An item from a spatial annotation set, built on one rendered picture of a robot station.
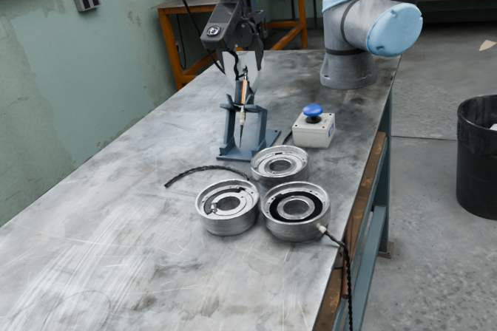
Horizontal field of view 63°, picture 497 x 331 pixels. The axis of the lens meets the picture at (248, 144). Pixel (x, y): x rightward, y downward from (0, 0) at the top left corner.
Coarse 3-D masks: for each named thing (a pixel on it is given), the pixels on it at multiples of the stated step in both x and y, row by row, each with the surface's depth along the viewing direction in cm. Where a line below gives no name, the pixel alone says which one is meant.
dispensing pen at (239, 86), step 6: (246, 66) 83; (246, 72) 83; (246, 78) 83; (240, 84) 82; (240, 90) 82; (234, 96) 82; (240, 96) 82; (234, 102) 82; (240, 102) 81; (240, 108) 83; (240, 114) 83; (240, 120) 83; (240, 126) 83; (240, 132) 83; (240, 138) 83
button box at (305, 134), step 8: (304, 120) 84; (312, 120) 83; (320, 120) 83; (328, 120) 82; (296, 128) 82; (304, 128) 81; (312, 128) 81; (320, 128) 80; (328, 128) 81; (296, 136) 83; (304, 136) 82; (312, 136) 81; (320, 136) 81; (328, 136) 82; (296, 144) 84; (304, 144) 83; (312, 144) 82; (320, 144) 82; (328, 144) 82
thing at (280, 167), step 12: (264, 156) 77; (300, 156) 75; (252, 168) 72; (264, 168) 74; (276, 168) 76; (288, 168) 72; (300, 168) 70; (264, 180) 70; (276, 180) 69; (288, 180) 69; (300, 180) 70
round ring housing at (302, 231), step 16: (272, 192) 66; (320, 192) 65; (288, 208) 65; (304, 208) 65; (272, 224) 60; (288, 224) 58; (304, 224) 58; (320, 224) 59; (288, 240) 61; (304, 240) 60
